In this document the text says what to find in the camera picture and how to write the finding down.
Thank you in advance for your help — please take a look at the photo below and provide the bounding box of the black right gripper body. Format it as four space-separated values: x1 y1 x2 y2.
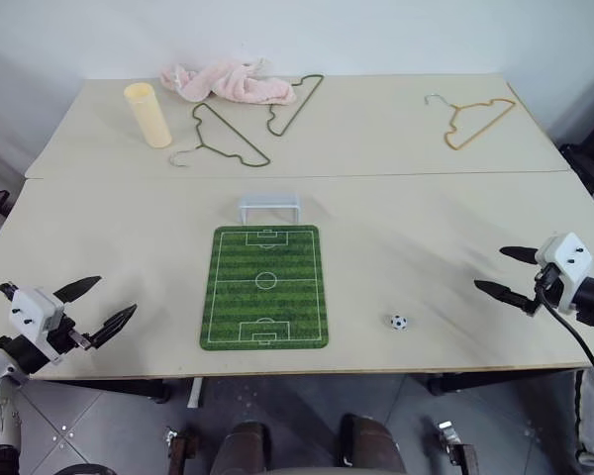
532 263 561 307

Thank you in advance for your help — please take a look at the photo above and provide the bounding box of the pink fluffy towel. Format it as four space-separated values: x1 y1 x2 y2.
158 56 298 107

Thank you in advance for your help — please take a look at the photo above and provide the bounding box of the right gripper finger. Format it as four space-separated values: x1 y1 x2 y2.
473 278 538 316
499 244 541 265

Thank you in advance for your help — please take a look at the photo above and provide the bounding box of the cream cylindrical tube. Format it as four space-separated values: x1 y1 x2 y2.
123 82 173 149

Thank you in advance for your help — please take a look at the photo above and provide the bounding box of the black equipment frame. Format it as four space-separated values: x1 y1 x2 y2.
557 142 594 210

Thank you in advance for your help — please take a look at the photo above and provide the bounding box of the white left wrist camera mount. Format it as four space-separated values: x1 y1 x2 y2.
8 286 66 368

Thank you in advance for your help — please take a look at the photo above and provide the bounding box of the green hanger with metal hook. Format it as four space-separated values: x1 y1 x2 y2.
168 102 271 170

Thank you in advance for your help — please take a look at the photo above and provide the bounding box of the white table leg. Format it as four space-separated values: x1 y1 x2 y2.
186 377 205 410

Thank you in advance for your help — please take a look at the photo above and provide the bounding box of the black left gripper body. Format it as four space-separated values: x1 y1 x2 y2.
45 313 92 356

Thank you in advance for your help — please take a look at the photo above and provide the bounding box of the green soccer field mat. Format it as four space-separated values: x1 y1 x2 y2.
198 224 330 352

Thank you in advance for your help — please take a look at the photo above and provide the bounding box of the dark rounded shape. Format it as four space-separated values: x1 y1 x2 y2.
211 420 274 475
338 412 408 475

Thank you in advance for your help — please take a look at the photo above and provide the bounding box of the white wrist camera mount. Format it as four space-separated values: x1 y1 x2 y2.
534 232 593 314
8 286 66 368

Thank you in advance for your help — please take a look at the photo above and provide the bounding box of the small white goal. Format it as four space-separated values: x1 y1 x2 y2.
237 193 304 222

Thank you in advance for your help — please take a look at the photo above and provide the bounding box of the green wire clothes hanger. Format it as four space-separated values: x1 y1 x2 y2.
265 73 325 137

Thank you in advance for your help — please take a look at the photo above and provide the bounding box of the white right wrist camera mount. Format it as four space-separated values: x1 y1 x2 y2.
534 232 593 314

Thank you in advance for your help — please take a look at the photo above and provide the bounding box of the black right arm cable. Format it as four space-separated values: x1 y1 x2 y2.
538 290 594 398

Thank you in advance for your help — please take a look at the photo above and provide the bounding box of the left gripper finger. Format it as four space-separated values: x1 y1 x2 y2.
53 275 103 304
86 304 139 350

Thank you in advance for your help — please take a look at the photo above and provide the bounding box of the yellow wire clothes hanger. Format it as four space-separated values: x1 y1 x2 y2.
424 93 518 150

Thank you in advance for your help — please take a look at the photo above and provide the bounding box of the black table frame bar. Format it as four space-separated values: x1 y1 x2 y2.
427 367 591 397
29 378 172 405

